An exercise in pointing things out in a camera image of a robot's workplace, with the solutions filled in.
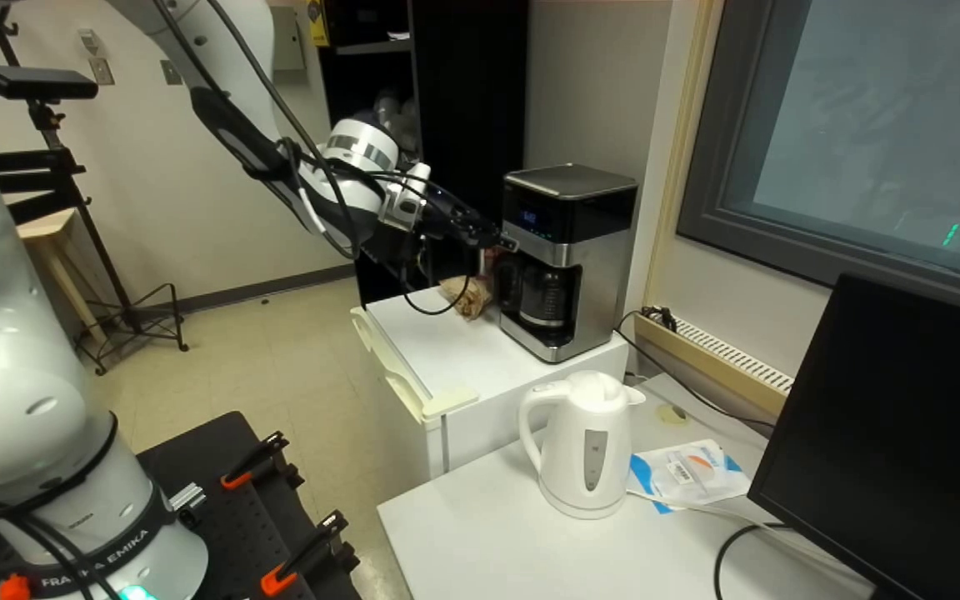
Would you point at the black silver coffee maker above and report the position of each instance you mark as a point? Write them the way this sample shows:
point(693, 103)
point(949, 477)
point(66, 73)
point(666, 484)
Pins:
point(562, 281)

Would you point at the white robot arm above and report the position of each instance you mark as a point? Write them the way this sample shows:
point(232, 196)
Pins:
point(76, 504)

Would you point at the black orange clamp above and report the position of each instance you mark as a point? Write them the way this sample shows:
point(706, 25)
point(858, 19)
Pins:
point(256, 465)
point(309, 553)

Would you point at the white mini fridge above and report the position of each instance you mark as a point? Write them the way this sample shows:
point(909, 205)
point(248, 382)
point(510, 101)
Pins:
point(448, 387)

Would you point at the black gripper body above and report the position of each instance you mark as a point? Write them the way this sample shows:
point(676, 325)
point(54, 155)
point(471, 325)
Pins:
point(426, 230)

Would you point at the white electric kettle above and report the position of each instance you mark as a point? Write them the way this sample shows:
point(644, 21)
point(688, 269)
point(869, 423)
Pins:
point(579, 441)

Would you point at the crumpled brown paper bag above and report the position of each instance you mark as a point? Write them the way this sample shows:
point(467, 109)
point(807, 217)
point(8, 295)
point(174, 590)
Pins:
point(467, 295)

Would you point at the blue white packet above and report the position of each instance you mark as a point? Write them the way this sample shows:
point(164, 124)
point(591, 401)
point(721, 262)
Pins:
point(686, 473)

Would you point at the wooden stool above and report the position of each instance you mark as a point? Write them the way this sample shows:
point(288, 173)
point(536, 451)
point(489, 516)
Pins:
point(44, 236)

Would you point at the white desk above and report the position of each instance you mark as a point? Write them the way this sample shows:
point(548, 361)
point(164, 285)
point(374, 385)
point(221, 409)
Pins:
point(484, 532)

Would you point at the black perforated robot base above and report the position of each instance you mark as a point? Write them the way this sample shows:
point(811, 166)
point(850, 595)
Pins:
point(212, 547)

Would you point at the black camera on tripod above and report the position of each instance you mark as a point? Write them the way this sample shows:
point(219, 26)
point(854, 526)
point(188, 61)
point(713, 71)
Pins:
point(48, 186)

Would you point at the black computer monitor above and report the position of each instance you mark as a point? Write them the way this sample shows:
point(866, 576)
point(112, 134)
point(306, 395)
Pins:
point(866, 459)

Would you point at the black shelving unit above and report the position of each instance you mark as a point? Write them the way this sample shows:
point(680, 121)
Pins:
point(457, 71)

